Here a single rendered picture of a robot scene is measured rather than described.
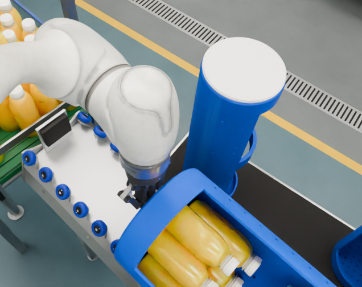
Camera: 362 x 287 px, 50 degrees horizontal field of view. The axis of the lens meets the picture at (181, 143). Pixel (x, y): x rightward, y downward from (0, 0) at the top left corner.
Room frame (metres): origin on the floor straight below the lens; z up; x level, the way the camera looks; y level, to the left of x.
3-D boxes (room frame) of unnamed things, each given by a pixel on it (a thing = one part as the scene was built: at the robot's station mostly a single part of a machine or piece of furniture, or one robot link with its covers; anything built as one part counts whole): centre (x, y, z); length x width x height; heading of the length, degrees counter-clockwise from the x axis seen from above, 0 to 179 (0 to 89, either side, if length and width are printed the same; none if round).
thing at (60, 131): (0.57, 0.37, 0.99); 0.10 x 0.02 x 0.12; 145
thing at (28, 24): (0.88, 0.52, 1.09); 0.04 x 0.04 x 0.02
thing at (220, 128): (0.89, -0.17, 0.59); 0.28 x 0.28 x 0.88
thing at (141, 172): (0.33, 0.06, 1.39); 0.09 x 0.09 x 0.06
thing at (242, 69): (0.89, -0.17, 1.03); 0.28 x 0.28 x 0.01
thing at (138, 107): (0.34, 0.07, 1.50); 0.13 x 0.11 x 0.16; 51
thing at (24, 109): (0.62, 0.48, 0.99); 0.07 x 0.07 x 0.19
